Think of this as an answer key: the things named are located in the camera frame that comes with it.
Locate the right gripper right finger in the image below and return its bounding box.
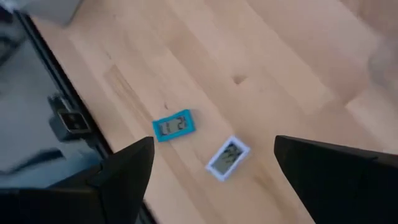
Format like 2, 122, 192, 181
273, 134, 398, 224

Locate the grey plastic tray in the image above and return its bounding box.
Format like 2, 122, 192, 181
12, 0, 84, 26

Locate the black aluminium table frame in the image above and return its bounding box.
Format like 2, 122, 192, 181
12, 9, 159, 224

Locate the teal card packet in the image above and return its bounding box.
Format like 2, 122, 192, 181
151, 108, 197, 143

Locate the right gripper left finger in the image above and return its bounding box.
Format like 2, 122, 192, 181
91, 136, 155, 224

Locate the white card packet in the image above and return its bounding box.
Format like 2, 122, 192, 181
205, 135, 251, 182

